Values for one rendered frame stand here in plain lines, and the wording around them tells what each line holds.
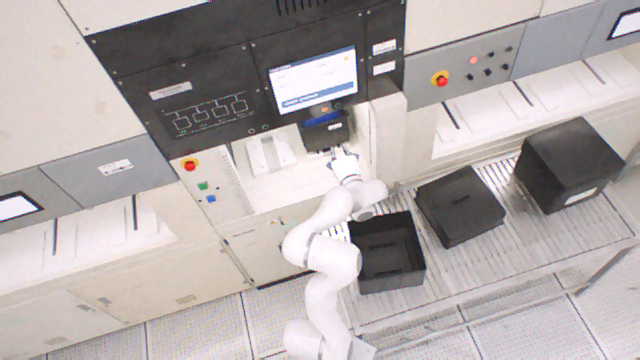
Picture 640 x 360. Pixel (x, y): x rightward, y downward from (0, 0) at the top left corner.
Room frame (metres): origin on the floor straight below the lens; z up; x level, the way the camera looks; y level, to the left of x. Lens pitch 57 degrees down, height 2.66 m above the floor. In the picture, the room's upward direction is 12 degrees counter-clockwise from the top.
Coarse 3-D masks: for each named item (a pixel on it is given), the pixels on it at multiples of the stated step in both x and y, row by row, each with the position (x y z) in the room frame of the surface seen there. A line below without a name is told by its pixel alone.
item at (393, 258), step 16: (352, 224) 0.89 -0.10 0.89; (368, 224) 0.89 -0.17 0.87; (384, 224) 0.88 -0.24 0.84; (400, 224) 0.88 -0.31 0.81; (352, 240) 0.87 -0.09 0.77; (368, 240) 0.86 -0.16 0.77; (384, 240) 0.84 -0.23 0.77; (400, 240) 0.82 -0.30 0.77; (416, 240) 0.76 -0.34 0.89; (368, 256) 0.78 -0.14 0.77; (384, 256) 0.77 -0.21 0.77; (400, 256) 0.75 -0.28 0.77; (416, 256) 0.73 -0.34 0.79; (368, 272) 0.71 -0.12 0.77; (384, 272) 0.69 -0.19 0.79; (400, 272) 0.68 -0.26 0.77; (416, 272) 0.61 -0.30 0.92; (368, 288) 0.62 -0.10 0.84; (384, 288) 0.61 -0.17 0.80
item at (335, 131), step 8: (344, 112) 1.33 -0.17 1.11; (328, 120) 1.30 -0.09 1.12; (336, 120) 1.29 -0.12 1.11; (344, 120) 1.30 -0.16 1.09; (304, 128) 1.28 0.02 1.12; (312, 128) 1.28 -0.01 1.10; (320, 128) 1.29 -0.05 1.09; (328, 128) 1.29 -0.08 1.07; (336, 128) 1.29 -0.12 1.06; (344, 128) 1.30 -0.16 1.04; (304, 136) 1.28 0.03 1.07; (312, 136) 1.28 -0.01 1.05; (320, 136) 1.29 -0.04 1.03; (328, 136) 1.29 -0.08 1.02; (336, 136) 1.29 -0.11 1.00; (344, 136) 1.30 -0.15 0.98; (304, 144) 1.29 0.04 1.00; (312, 144) 1.28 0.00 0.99; (320, 144) 1.29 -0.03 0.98; (328, 144) 1.29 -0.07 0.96
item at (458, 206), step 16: (448, 176) 1.04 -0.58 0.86; (464, 176) 1.03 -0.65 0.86; (416, 192) 1.01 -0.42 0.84; (432, 192) 0.98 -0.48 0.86; (448, 192) 0.96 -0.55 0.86; (464, 192) 0.95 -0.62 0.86; (480, 192) 0.93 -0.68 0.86; (432, 208) 0.90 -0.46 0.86; (448, 208) 0.89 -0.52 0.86; (464, 208) 0.87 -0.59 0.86; (480, 208) 0.85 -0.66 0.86; (496, 208) 0.84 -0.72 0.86; (432, 224) 0.86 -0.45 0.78; (448, 224) 0.81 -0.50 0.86; (464, 224) 0.80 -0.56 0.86; (480, 224) 0.78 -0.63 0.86; (496, 224) 0.80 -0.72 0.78; (448, 240) 0.75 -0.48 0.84; (464, 240) 0.76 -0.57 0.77
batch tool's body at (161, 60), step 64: (256, 0) 1.08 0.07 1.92; (320, 0) 1.10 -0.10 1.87; (384, 0) 1.12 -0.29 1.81; (128, 64) 1.04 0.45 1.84; (192, 64) 1.05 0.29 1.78; (256, 64) 1.07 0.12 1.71; (256, 128) 1.06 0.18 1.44; (384, 128) 1.06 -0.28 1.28; (192, 192) 1.03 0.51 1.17; (256, 192) 1.17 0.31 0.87; (320, 192) 1.10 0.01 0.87; (256, 256) 1.04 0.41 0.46
